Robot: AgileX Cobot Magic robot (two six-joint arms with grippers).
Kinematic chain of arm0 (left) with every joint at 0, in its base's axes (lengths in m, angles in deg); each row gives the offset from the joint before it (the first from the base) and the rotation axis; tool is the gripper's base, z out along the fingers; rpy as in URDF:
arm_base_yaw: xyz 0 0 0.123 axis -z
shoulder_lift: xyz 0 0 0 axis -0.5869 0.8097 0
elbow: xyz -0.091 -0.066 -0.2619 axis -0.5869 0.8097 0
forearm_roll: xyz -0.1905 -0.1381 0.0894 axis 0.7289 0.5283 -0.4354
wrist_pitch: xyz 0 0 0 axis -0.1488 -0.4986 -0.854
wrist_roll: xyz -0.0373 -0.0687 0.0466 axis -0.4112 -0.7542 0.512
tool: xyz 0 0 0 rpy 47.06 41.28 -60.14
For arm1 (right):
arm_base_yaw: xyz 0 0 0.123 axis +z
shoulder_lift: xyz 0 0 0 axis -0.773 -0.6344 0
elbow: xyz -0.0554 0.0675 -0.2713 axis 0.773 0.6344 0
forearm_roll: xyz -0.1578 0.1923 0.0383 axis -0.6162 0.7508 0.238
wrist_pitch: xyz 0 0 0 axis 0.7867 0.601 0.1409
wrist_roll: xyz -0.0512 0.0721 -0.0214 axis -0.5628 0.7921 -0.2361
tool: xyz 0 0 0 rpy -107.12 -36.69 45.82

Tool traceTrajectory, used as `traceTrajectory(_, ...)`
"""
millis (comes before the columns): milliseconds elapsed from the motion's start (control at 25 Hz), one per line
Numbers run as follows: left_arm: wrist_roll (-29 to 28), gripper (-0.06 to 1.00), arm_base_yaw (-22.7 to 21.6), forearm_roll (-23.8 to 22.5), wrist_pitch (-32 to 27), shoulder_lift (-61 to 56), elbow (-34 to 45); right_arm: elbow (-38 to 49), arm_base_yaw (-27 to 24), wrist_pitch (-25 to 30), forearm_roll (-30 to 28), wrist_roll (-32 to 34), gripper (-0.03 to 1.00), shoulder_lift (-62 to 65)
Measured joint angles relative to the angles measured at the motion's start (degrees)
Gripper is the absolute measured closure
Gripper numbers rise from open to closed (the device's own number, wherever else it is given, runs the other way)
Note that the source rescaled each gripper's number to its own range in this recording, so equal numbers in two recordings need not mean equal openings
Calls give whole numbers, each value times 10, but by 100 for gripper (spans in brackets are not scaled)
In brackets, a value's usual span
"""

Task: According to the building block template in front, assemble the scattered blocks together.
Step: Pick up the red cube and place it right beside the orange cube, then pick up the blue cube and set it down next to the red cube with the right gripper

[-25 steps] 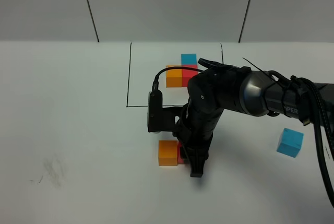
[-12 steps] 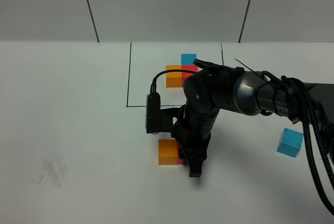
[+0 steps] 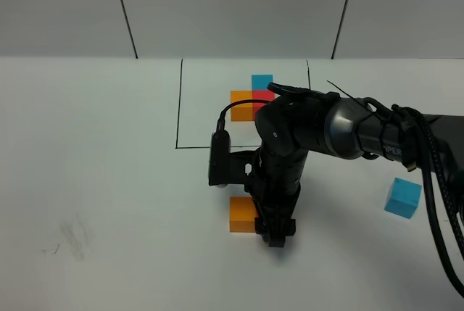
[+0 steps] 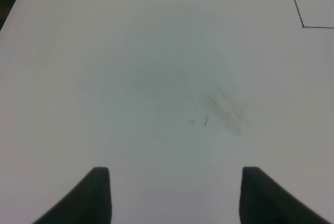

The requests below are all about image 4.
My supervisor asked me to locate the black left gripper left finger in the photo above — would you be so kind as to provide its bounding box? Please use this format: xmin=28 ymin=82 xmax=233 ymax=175
xmin=35 ymin=167 xmax=112 ymax=224

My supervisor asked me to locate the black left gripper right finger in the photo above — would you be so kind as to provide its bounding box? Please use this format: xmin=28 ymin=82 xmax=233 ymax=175
xmin=239 ymin=167 xmax=329 ymax=224

